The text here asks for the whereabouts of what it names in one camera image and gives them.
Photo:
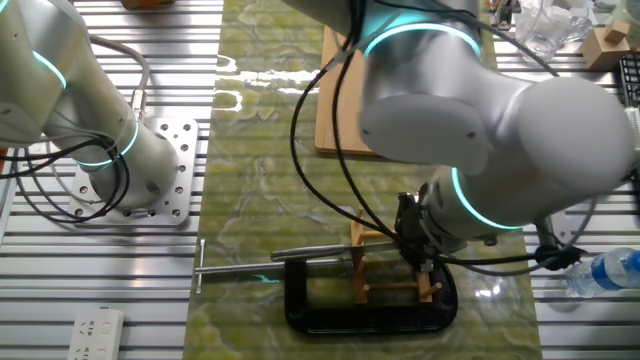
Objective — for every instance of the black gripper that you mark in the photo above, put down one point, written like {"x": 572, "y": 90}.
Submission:
{"x": 415, "y": 230}

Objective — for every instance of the steel cleaver knife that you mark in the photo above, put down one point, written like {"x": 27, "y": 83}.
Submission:
{"x": 310, "y": 251}

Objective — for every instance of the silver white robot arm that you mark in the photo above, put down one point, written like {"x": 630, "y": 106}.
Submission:
{"x": 475, "y": 125}

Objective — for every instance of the wooden peg knife rack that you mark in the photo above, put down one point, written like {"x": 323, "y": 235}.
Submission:
{"x": 360, "y": 280}

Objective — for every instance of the black C-clamp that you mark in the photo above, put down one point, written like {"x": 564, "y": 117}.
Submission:
{"x": 370, "y": 325}

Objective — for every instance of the bamboo cutting board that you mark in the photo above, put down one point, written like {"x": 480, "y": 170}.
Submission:
{"x": 345, "y": 100}

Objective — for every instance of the green marble pattern mat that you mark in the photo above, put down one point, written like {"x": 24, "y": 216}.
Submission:
{"x": 260, "y": 200}

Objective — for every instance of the clear water bottle blue label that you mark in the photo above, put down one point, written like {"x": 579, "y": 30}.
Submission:
{"x": 605, "y": 272}

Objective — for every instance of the aluminium robot mounting plate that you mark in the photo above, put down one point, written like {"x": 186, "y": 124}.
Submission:
{"x": 182, "y": 165}

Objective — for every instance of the light wooden block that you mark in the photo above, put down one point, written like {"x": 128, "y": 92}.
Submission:
{"x": 597, "y": 55}

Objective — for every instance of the black keyboard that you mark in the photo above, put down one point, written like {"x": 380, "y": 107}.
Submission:
{"x": 631, "y": 80}

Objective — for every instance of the small light wooden cube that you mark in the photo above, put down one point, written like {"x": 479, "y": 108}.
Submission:
{"x": 616, "y": 31}

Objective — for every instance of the white power strip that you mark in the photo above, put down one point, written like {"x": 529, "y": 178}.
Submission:
{"x": 95, "y": 335}

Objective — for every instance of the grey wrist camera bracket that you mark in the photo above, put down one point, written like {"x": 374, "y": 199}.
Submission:
{"x": 555, "y": 250}

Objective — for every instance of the silver ribbed camera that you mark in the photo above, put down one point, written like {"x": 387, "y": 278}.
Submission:
{"x": 635, "y": 122}

